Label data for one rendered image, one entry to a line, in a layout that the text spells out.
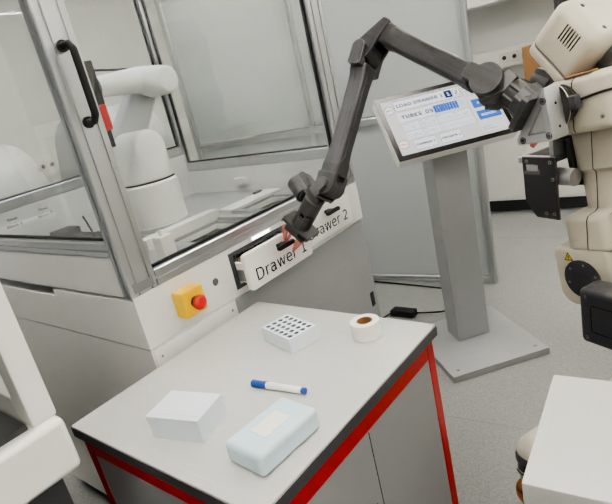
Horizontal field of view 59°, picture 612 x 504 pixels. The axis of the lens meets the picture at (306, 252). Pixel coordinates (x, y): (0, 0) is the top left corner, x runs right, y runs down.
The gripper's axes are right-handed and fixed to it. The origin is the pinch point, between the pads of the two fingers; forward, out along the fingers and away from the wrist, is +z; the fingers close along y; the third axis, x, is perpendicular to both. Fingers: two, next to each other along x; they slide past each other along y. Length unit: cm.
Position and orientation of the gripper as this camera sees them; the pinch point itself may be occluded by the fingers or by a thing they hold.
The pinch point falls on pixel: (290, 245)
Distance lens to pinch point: 162.4
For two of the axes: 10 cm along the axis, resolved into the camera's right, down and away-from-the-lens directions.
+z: -3.7, 6.6, 6.6
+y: -7.2, -6.5, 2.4
